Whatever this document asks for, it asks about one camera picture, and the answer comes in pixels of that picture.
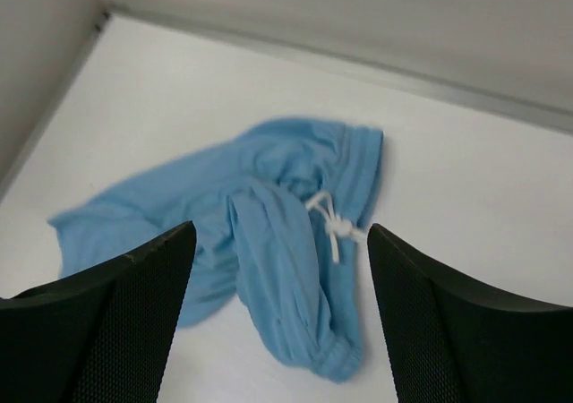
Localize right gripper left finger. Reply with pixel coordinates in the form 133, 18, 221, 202
1, 222, 196, 402

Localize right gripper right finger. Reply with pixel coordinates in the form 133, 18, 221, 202
367, 224, 572, 402

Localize light blue shorts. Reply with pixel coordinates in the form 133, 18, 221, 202
49, 118, 383, 382

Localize aluminium table edge rail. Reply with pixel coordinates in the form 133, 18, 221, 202
94, 7, 572, 134

